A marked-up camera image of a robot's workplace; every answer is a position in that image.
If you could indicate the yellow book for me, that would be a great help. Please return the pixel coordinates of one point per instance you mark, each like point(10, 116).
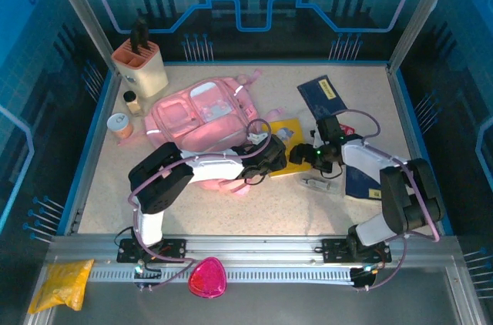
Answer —
point(296, 124)

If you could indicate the clear plastic pencil case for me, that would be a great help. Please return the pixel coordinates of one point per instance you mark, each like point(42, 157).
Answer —
point(319, 185)

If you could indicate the dark blue book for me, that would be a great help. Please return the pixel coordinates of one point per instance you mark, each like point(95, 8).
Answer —
point(319, 98)
point(358, 182)

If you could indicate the pink backpack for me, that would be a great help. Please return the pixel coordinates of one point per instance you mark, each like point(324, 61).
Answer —
point(173, 117)

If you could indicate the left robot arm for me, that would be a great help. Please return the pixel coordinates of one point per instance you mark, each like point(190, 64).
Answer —
point(161, 178)

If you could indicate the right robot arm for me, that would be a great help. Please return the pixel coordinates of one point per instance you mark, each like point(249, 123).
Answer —
point(400, 194)

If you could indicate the yellow plastic bag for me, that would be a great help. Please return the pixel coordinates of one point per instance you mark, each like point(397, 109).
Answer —
point(61, 282)

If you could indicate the small controller board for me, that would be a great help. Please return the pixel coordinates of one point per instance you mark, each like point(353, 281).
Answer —
point(364, 272)
point(143, 268)

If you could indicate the pink triangular pouch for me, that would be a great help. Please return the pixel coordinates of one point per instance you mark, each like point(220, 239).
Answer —
point(208, 277)

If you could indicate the spice bottle with black cap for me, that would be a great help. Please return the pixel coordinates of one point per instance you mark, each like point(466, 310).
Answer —
point(134, 103)

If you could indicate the beige knife block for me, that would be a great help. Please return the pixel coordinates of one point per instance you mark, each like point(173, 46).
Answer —
point(148, 71)

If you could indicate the grey metal shelf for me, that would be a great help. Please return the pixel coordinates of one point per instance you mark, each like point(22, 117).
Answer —
point(308, 305)

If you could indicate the orange can with white lid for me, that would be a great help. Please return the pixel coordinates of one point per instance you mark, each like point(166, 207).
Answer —
point(120, 124)

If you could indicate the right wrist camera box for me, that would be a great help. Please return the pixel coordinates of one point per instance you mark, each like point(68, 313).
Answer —
point(316, 140)

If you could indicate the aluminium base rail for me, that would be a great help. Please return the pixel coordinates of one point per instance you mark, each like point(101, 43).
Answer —
point(250, 248)

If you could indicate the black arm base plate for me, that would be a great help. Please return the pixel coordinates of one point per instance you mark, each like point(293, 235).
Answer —
point(175, 250)
point(333, 250)

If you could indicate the aluminium frame post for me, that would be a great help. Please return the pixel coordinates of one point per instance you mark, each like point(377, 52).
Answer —
point(426, 5)
point(81, 5)

